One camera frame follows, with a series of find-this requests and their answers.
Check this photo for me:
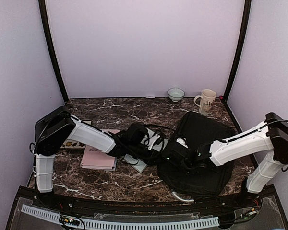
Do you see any black student bag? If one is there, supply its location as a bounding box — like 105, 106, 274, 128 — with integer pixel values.
157, 112, 236, 199

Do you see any small white bowl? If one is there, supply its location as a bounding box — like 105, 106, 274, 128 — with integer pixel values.
168, 88, 185, 102

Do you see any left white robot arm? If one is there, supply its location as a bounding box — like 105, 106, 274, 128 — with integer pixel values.
29, 106, 168, 209

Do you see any left black frame post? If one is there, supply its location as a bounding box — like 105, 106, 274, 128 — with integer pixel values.
38, 0, 69, 104

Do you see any black frame post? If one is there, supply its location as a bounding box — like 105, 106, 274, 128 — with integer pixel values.
223, 0, 252, 104
38, 0, 69, 104

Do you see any cream mug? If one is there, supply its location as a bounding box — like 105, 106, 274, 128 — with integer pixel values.
193, 89, 216, 115

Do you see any black front table rail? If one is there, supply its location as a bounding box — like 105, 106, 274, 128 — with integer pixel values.
10, 186, 263, 216

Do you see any white cable duct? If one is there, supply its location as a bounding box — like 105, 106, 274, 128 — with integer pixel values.
21, 205, 220, 230

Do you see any grey notebook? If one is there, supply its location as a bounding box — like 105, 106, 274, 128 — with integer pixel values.
122, 129, 168, 173

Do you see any pink book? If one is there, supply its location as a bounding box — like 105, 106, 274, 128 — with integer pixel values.
78, 131, 117, 171

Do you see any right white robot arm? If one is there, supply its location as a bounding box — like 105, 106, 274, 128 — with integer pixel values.
158, 112, 288, 208

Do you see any right black frame post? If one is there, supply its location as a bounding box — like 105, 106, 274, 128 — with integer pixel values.
223, 0, 252, 104

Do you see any floral placemat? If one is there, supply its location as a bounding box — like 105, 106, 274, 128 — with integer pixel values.
60, 119, 93, 150

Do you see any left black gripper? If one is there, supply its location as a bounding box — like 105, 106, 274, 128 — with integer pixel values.
128, 142, 166, 166

